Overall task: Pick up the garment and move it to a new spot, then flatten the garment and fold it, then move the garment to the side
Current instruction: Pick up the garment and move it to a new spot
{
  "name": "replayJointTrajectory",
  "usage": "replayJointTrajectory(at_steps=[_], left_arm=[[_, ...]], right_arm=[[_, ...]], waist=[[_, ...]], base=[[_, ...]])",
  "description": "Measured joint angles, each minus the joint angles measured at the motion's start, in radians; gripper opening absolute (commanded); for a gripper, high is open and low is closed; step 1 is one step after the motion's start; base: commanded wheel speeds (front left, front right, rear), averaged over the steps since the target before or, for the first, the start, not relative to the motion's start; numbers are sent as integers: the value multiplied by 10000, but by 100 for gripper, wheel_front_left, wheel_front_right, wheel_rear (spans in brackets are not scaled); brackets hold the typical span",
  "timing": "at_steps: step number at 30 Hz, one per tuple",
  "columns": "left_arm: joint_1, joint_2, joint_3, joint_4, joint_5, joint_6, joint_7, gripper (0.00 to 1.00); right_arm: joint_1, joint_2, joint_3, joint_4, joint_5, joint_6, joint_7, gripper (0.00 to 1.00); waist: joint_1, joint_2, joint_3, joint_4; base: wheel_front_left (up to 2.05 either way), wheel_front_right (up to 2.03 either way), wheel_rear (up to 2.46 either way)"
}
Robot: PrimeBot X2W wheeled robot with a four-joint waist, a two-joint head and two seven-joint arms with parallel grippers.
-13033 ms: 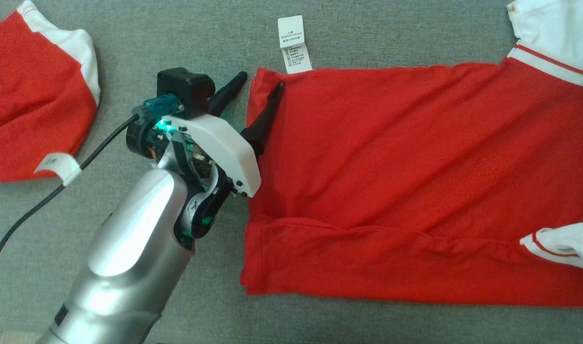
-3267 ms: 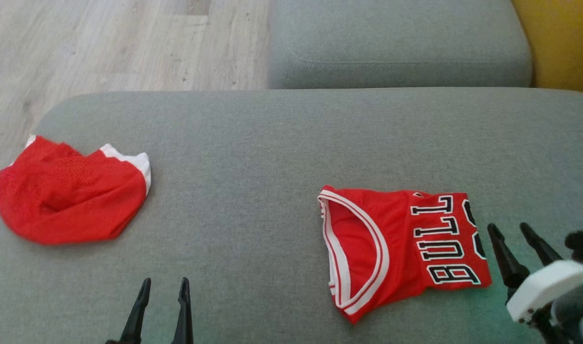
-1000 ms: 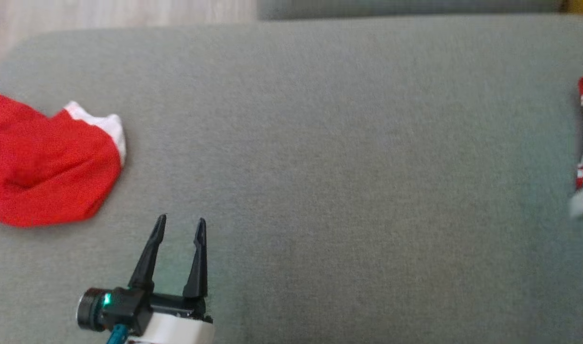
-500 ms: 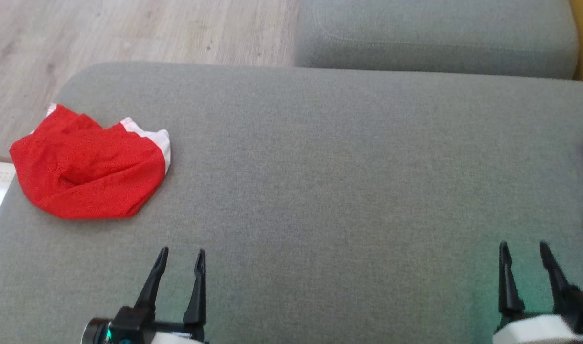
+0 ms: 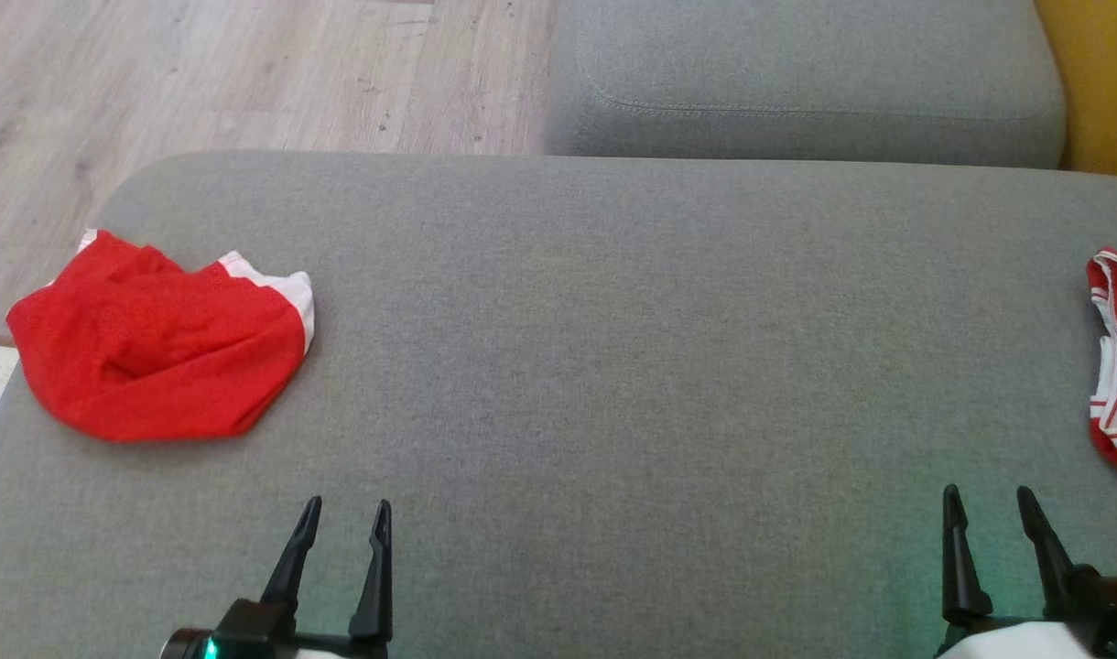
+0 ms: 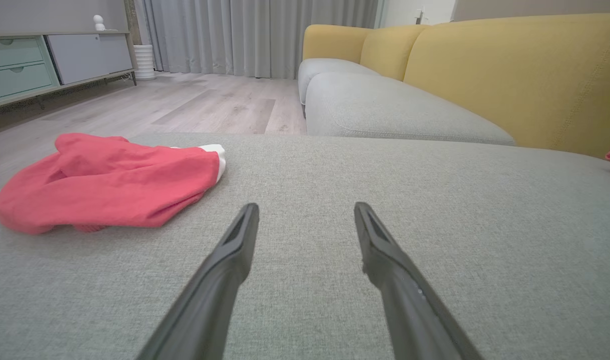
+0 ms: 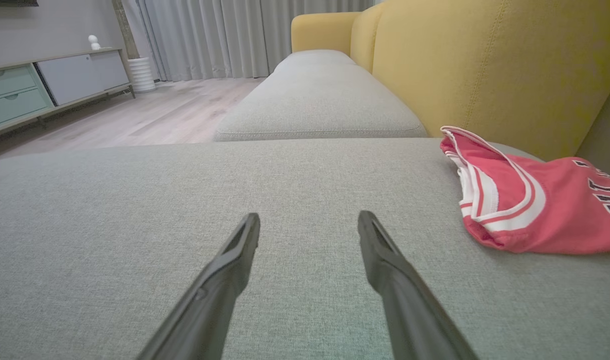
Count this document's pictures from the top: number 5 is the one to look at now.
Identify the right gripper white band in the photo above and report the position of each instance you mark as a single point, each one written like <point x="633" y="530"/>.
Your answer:
<point x="1007" y="641"/>

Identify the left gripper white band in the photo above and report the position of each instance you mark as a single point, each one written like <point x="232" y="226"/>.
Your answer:
<point x="265" y="631"/>

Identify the red shorts with white trim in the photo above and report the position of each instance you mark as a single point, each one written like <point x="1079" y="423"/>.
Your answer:
<point x="156" y="357"/>

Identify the large grey sofa seat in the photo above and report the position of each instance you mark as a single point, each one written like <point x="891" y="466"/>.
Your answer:
<point x="613" y="366"/>

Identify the grey sofa cushion with seam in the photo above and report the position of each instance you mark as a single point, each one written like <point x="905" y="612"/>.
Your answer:
<point x="797" y="73"/>

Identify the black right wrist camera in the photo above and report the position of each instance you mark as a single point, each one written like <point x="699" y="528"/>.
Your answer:
<point x="1108" y="604"/>

